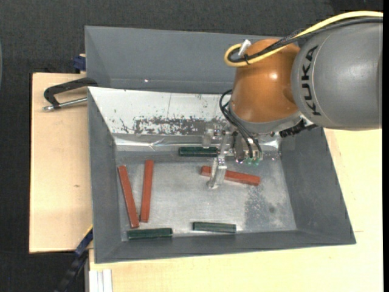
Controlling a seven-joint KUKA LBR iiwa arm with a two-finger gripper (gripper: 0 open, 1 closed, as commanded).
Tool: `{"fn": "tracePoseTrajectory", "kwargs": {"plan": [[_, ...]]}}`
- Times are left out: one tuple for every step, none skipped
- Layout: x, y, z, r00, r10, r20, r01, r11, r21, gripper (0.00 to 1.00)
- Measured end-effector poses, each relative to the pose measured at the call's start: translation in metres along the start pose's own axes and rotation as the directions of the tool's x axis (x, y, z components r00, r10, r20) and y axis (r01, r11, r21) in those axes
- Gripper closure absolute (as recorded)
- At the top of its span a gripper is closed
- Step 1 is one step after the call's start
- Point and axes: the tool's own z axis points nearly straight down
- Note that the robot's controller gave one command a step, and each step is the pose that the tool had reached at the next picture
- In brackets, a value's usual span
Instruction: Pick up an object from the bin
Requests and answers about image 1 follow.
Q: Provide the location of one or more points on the pale wood flat board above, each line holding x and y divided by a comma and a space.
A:
59, 163

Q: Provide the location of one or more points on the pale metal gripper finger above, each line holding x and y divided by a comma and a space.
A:
206, 139
217, 175

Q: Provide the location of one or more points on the dark green flat block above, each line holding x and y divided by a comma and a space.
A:
194, 151
214, 227
149, 233

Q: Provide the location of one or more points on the red-brown flat block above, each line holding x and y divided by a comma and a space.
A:
129, 197
241, 177
147, 191

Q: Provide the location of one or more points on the grey metal bin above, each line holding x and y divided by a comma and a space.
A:
182, 199

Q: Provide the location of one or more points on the black cylinder on white bracket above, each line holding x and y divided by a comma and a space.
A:
291, 130

